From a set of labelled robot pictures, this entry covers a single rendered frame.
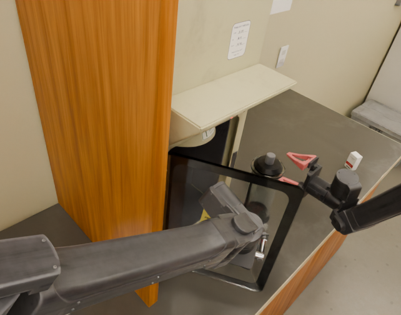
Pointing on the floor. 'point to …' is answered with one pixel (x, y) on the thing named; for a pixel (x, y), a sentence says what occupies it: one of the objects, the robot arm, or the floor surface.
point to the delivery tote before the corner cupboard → (385, 122)
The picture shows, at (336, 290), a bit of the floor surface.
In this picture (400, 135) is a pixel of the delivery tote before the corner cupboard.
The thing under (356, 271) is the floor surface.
